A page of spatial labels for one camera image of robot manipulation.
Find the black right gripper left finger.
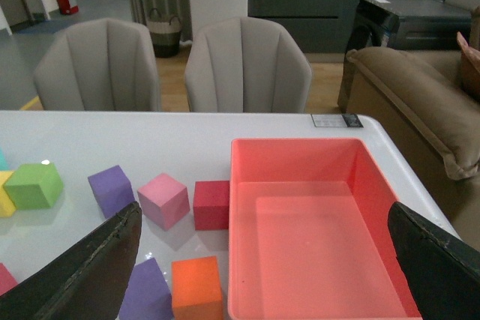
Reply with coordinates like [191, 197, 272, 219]
[1, 202, 142, 319]

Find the woven basket with handles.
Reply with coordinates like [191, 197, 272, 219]
[146, 7, 182, 58]

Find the yellow foam block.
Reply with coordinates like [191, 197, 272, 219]
[0, 170, 17, 218]

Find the black appliance cabinet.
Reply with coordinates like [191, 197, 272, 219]
[337, 0, 472, 120]

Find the pink foam block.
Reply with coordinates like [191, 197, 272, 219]
[137, 173, 191, 231]

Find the red foam block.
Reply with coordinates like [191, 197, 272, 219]
[193, 180, 230, 231]

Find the label sticker on table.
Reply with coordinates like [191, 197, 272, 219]
[310, 113, 363, 128]

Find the purple foam block near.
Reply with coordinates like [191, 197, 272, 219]
[118, 258, 174, 319]

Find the orange foam block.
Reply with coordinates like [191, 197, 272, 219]
[172, 256, 224, 320]

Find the magenta foam block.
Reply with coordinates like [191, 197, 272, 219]
[0, 263, 18, 295]

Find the grey chair right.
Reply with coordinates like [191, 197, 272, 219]
[184, 17, 313, 113]

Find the grey chair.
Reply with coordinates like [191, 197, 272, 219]
[32, 18, 161, 112]
[184, 17, 313, 113]

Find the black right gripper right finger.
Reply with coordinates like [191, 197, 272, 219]
[388, 202, 479, 319]

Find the grey chair left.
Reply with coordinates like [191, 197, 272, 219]
[32, 18, 161, 112]

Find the purple foam block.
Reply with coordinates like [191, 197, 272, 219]
[88, 165, 135, 219]
[118, 258, 174, 319]

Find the pink cushion on sofa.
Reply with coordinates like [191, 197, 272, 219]
[456, 31, 479, 102]

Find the purple foam block far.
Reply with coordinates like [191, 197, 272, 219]
[88, 165, 135, 219]

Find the green foam block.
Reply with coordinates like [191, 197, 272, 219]
[4, 163, 64, 210]

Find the teal plastic bin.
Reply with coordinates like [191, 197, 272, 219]
[0, 150, 9, 171]

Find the brown sofa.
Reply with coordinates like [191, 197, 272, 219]
[345, 46, 479, 248]

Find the red plastic bin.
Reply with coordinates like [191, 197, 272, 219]
[228, 139, 420, 319]

